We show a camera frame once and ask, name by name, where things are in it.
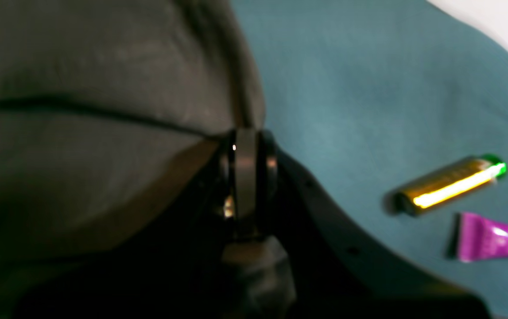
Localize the blue table cloth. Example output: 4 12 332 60
232 0 508 317

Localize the dark grey T-shirt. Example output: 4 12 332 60
0 0 264 263

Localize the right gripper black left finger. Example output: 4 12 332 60
15 133 235 319

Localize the gold lighter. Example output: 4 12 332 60
390 153 508 216

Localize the pink tube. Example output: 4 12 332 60
456 212 508 263

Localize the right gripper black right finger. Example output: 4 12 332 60
257 130 492 319

